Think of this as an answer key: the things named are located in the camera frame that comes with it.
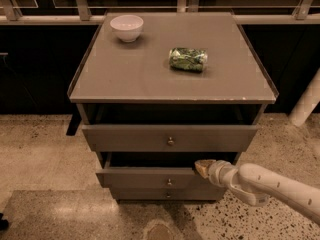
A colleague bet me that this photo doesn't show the crushed green soda can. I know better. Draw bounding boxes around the crushed green soda can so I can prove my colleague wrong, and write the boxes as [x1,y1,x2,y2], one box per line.
[169,47,208,72]

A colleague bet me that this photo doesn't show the black object at floor edge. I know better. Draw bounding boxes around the black object at floor edge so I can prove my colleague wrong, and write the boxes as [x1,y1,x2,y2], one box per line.
[0,213,9,230]

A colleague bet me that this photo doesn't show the grey drawer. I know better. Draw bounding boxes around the grey drawer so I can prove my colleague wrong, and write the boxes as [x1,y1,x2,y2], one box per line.
[95,151,234,190]
[110,188,225,201]
[82,124,258,152]

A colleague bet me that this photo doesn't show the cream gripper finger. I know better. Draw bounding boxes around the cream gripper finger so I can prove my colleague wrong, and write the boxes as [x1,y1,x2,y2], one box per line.
[195,164,209,178]
[195,159,215,168]

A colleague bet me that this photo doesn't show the grey top drawer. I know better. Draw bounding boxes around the grey top drawer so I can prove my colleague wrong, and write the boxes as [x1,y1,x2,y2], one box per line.
[82,124,258,152]

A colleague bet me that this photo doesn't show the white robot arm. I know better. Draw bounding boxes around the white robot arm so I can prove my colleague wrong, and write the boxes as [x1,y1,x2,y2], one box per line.
[195,159,320,224]

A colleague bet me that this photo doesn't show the grey drawer cabinet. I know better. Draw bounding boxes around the grey drawer cabinet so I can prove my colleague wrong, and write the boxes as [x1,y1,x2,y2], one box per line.
[66,11,279,203]

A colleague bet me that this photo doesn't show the grey bottom drawer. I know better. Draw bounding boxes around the grey bottom drawer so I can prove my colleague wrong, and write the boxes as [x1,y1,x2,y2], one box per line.
[110,188,225,201]

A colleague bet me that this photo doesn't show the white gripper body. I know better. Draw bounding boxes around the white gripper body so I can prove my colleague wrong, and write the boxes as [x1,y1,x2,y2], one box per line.
[208,160,239,188]

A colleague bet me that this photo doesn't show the white ceramic bowl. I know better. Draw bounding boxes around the white ceramic bowl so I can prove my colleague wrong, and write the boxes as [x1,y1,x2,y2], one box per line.
[110,15,144,42]

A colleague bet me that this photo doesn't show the metal window railing frame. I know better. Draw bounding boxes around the metal window railing frame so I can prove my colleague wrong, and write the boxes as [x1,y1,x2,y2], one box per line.
[0,0,320,25]

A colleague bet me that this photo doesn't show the white pillar post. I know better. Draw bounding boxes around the white pillar post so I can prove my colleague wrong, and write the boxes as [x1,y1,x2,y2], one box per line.
[289,68,320,127]

